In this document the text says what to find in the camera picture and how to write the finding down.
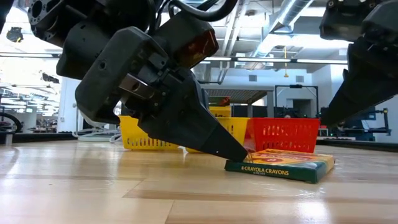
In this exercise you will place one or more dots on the black frame stand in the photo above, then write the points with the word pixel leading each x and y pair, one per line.
pixel 295 86

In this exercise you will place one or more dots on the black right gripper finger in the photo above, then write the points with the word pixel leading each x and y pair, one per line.
pixel 367 81

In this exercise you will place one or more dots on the yellow plastic basket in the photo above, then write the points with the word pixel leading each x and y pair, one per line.
pixel 234 124
pixel 130 137

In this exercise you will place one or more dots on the black ceiling device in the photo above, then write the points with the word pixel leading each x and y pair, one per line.
pixel 14 34

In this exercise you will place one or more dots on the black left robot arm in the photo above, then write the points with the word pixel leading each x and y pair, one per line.
pixel 87 46

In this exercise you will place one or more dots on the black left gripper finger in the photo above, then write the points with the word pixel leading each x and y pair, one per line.
pixel 192 124

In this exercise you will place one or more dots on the long ceiling light strip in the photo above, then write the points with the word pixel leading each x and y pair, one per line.
pixel 264 59

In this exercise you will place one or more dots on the black robot workstation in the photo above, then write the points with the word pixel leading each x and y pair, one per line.
pixel 373 124

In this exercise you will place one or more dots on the red plastic basket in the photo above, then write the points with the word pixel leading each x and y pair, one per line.
pixel 286 133

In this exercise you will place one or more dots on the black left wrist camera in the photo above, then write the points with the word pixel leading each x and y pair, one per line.
pixel 186 40

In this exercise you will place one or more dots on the grey perforated metal shelf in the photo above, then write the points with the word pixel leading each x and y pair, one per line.
pixel 239 91

